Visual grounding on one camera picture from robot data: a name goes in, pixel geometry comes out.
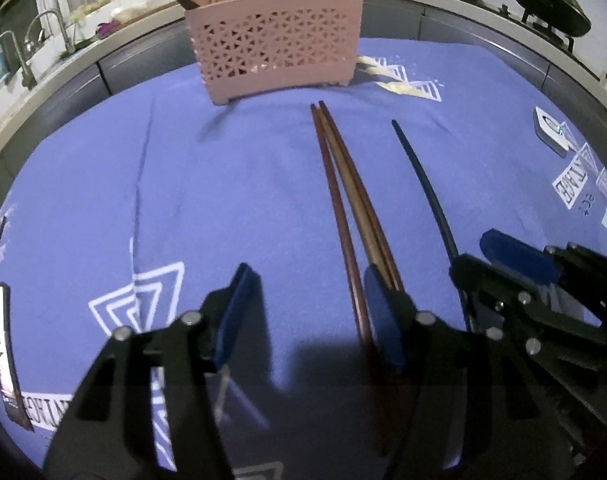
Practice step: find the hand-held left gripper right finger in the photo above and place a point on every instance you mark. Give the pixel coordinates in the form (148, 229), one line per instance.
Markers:
(383, 315)

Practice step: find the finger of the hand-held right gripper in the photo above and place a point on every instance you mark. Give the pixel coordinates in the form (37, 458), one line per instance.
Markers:
(518, 255)
(483, 280)

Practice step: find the purple item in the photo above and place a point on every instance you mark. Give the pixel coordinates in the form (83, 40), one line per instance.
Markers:
(103, 27)

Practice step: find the small white device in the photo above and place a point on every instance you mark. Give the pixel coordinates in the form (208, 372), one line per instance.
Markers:
(546, 130)

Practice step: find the black lidded wok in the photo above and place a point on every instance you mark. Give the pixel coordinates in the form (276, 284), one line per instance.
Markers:
(548, 5)

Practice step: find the pink perforated utensil basket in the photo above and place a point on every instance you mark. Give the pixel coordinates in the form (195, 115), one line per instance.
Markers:
(278, 40)

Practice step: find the reddish brown chopstick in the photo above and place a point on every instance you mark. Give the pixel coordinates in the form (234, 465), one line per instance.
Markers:
(336, 200)

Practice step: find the black chopstick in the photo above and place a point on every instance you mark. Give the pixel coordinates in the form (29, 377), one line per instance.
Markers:
(423, 180)

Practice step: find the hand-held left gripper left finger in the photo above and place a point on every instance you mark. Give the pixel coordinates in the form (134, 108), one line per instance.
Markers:
(233, 310)

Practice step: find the blue printed cloth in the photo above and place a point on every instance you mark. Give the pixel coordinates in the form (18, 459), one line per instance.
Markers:
(208, 185)

